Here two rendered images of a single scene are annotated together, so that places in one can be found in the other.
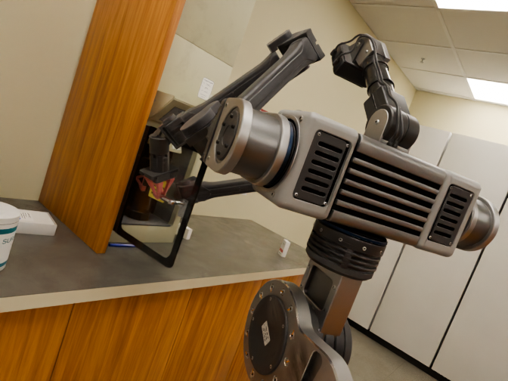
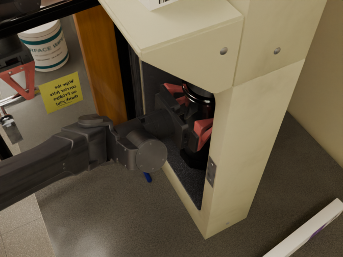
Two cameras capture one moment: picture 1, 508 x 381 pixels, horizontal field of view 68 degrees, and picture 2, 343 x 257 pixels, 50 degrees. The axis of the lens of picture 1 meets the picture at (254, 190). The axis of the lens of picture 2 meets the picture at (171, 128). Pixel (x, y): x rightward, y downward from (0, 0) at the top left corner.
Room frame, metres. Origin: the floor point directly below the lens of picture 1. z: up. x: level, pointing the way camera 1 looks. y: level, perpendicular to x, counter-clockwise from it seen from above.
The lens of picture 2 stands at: (1.62, -0.06, 1.72)
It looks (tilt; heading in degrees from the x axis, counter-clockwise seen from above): 52 degrees down; 115
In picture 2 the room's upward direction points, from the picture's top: straight up
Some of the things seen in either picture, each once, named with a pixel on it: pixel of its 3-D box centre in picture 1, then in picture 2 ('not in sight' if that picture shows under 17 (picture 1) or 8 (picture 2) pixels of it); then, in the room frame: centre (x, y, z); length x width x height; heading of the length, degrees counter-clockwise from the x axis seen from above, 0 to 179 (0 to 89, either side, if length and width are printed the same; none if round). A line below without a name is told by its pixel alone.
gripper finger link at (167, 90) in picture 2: not in sight; (182, 102); (1.43, 0.40, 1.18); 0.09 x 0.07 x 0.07; 56
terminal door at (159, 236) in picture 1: (159, 193); (62, 100); (1.22, 0.29, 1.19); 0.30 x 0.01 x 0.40; 59
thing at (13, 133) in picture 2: not in sight; (12, 131); (1.18, 0.19, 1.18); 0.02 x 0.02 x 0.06; 59
